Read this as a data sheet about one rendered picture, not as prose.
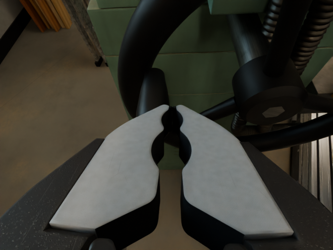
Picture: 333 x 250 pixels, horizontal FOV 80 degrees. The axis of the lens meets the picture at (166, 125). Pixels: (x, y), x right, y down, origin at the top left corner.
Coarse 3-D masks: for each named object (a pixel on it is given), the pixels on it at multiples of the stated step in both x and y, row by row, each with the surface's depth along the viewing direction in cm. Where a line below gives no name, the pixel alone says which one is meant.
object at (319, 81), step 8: (328, 64) 47; (320, 72) 46; (328, 72) 46; (312, 80) 45; (320, 80) 45; (328, 80) 44; (312, 88) 45; (320, 88) 43; (328, 88) 43; (328, 96) 44; (304, 112) 49; (312, 112) 49; (320, 112) 49
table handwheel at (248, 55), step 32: (160, 0) 11; (192, 0) 11; (288, 0) 12; (128, 32) 14; (160, 32) 13; (256, 32) 22; (288, 32) 13; (128, 64) 15; (256, 64) 18; (288, 64) 18; (128, 96) 18; (256, 96) 17; (288, 96) 17; (320, 96) 21; (288, 128) 29; (320, 128) 26
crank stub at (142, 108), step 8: (152, 72) 15; (160, 72) 16; (144, 80) 15; (152, 80) 15; (160, 80) 15; (144, 88) 14; (152, 88) 14; (160, 88) 14; (144, 96) 14; (152, 96) 14; (160, 96) 14; (144, 104) 13; (152, 104) 13; (160, 104) 13; (168, 104) 14; (136, 112) 14; (144, 112) 13
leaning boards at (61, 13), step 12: (24, 0) 139; (36, 0) 141; (48, 0) 142; (60, 0) 147; (36, 12) 150; (48, 12) 146; (60, 12) 148; (36, 24) 153; (48, 24) 158; (60, 24) 158
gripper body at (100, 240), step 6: (96, 240) 5; (102, 240) 5; (108, 240) 5; (90, 246) 5; (96, 246) 5; (102, 246) 5; (108, 246) 5; (114, 246) 5; (228, 246) 5; (234, 246) 5; (240, 246) 5
